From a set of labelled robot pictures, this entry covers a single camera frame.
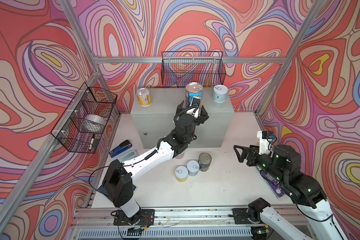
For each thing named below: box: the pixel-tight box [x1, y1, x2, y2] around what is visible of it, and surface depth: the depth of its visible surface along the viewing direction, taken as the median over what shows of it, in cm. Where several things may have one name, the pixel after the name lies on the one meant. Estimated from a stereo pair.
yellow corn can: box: [136, 87, 153, 107], surface depth 74 cm
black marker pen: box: [89, 134, 95, 151], surface depth 74 cm
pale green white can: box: [212, 84, 229, 103], surface depth 77 cm
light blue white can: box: [186, 160, 200, 177], surface depth 87 cm
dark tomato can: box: [198, 152, 212, 172], surface depth 86 cm
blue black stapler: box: [109, 140, 133, 158], surface depth 98 cm
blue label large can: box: [185, 82, 204, 107], surface depth 69 cm
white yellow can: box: [175, 165, 189, 183], surface depth 85 cm
